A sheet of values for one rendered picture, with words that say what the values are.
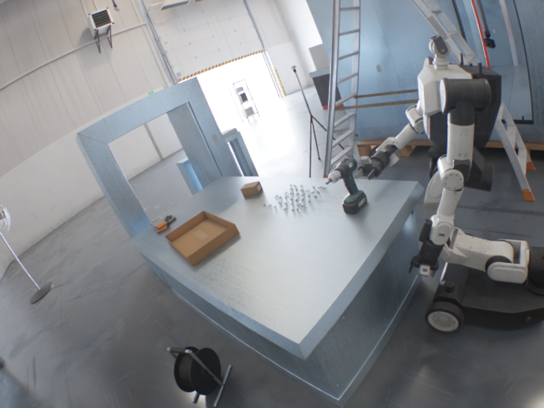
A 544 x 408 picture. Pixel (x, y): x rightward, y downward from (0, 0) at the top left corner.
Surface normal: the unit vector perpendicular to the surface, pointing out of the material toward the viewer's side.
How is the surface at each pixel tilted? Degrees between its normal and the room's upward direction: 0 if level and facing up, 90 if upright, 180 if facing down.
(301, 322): 0
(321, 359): 90
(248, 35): 90
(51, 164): 90
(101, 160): 90
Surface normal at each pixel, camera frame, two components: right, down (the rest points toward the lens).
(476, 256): -0.62, 0.54
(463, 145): -0.34, 0.57
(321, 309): -0.36, -0.84
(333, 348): 0.67, 0.08
